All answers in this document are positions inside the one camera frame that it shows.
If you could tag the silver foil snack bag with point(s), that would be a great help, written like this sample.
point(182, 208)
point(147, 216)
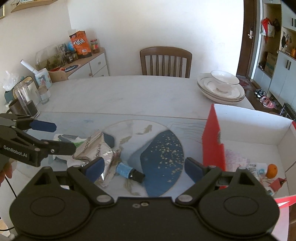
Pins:
point(95, 146)

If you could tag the white side cabinet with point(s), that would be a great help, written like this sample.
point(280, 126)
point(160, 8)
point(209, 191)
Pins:
point(94, 66)

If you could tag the person's left hand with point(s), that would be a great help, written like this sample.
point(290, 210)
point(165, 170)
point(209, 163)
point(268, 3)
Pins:
point(8, 169)

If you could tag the chicken sausage snack packet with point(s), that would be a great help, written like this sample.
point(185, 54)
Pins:
point(258, 170)

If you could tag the stacked white plates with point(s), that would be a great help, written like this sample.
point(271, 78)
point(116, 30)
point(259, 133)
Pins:
point(208, 86)

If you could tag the clear glass jar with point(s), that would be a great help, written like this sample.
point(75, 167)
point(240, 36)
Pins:
point(24, 96)

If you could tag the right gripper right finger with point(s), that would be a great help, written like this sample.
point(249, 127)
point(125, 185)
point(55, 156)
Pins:
point(204, 179)

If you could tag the pink slippers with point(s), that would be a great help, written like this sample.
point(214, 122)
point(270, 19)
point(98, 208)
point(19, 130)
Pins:
point(267, 103)

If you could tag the wall cabinet shelving unit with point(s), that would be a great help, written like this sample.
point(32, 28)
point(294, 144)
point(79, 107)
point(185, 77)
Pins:
point(275, 67)

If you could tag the dark brown mug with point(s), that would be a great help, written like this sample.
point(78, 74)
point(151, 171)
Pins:
point(16, 108)

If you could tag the orange tangerine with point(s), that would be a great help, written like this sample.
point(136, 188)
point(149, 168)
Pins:
point(272, 171)

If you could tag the black shoe rack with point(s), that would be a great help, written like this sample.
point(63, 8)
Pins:
point(287, 111)

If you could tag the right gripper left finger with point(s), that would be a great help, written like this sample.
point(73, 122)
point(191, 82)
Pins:
point(84, 178)

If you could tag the small dark blue-label bottle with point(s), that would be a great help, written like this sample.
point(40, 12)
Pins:
point(129, 173)

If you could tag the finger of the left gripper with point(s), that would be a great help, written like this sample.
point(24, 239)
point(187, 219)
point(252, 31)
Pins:
point(28, 143)
point(25, 122)

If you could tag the white green tissue pack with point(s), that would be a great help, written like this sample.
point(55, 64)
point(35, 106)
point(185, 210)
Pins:
point(69, 160)

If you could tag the red paper wrapper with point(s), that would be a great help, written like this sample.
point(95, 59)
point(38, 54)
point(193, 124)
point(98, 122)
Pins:
point(277, 184)

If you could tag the purple print snack bag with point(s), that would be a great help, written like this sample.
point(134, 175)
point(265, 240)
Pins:
point(234, 160)

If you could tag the white ceramic bowl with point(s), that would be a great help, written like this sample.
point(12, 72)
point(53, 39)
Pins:
point(226, 81)

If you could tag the wall wooden shelf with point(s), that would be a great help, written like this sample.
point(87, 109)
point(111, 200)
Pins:
point(21, 5)

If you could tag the red cardboard box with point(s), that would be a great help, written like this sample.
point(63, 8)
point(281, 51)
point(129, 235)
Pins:
point(260, 137)

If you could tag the wooden dining chair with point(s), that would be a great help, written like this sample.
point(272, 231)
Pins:
point(166, 61)

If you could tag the orange snack bag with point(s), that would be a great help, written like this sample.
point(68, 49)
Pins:
point(81, 44)

